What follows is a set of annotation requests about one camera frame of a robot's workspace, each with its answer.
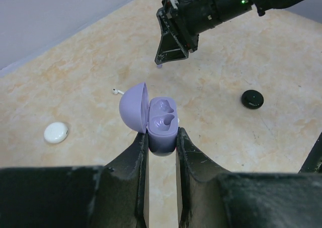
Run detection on white earbud beside black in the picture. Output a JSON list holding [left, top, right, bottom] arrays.
[[112, 88, 124, 95]]

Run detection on black earbud case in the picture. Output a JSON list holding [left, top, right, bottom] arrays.
[[241, 90, 264, 109]]

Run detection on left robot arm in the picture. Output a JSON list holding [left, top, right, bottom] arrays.
[[1, 128, 321, 227]]

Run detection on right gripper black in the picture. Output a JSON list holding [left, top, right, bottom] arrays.
[[154, 0, 216, 64]]

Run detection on white earbud case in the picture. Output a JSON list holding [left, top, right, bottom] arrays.
[[44, 122, 69, 144]]

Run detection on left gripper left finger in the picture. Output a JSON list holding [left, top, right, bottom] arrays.
[[1, 133, 149, 227]]

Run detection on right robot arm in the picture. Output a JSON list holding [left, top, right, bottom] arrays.
[[155, 0, 304, 65]]

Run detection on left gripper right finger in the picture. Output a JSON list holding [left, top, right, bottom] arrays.
[[176, 128, 321, 227]]

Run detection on purple earbud case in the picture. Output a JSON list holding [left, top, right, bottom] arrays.
[[119, 83, 179, 157]]

